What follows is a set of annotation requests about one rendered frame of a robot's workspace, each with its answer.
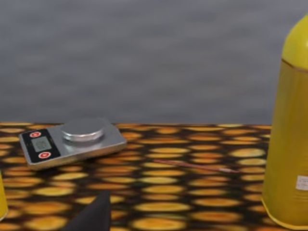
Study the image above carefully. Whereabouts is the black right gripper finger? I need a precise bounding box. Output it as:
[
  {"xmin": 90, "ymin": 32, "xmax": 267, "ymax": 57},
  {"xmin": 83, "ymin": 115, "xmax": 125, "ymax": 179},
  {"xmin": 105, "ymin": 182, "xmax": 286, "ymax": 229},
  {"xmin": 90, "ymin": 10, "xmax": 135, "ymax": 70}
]
[{"xmin": 63, "ymin": 190, "xmax": 113, "ymax": 231}]

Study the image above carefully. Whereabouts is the silver digital kitchen scale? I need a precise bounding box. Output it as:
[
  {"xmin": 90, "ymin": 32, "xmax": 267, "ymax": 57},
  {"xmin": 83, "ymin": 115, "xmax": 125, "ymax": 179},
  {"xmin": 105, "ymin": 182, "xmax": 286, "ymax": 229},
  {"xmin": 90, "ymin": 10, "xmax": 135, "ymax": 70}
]
[{"xmin": 19, "ymin": 117, "xmax": 128, "ymax": 171}]

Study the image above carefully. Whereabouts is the small yellow can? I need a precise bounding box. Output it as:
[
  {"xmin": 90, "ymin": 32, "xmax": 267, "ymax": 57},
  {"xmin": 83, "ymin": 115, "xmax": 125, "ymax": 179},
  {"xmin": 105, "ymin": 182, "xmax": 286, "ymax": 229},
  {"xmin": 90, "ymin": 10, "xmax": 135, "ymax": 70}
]
[{"xmin": 0, "ymin": 171, "xmax": 9, "ymax": 221}]

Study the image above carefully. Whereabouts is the thin red stick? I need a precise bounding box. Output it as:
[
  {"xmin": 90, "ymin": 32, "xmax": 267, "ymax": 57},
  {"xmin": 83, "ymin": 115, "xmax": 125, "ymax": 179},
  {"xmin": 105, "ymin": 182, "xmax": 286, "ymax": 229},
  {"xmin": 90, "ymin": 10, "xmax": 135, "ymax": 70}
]
[{"xmin": 153, "ymin": 158, "xmax": 240, "ymax": 174}]

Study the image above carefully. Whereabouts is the large yellow gas cylinder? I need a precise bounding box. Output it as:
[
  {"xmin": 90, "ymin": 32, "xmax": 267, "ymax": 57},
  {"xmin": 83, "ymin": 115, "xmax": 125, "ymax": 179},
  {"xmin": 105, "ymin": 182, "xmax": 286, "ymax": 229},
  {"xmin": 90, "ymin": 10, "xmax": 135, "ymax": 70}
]
[{"xmin": 261, "ymin": 12, "xmax": 308, "ymax": 230}]

